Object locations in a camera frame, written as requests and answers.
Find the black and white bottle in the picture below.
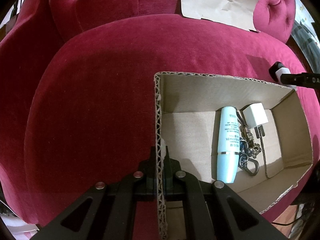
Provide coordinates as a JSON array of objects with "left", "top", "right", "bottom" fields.
[{"left": 268, "top": 61, "right": 297, "bottom": 91}]

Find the small white charger plug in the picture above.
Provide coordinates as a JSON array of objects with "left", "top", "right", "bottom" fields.
[{"left": 242, "top": 102, "right": 268, "bottom": 139}]

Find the metal keychain bundle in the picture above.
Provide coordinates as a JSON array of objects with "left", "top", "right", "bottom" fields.
[{"left": 236, "top": 109, "right": 261, "bottom": 177}]

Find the brown cardboard box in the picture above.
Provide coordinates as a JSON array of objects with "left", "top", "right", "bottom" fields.
[{"left": 153, "top": 71, "right": 314, "bottom": 240}]

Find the light blue cosmetic bottle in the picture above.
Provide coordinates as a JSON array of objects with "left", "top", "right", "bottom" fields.
[{"left": 217, "top": 106, "right": 240, "bottom": 184}]

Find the red velvet tufted sofa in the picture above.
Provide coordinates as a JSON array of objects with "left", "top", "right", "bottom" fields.
[{"left": 1, "top": 0, "right": 319, "bottom": 239}]

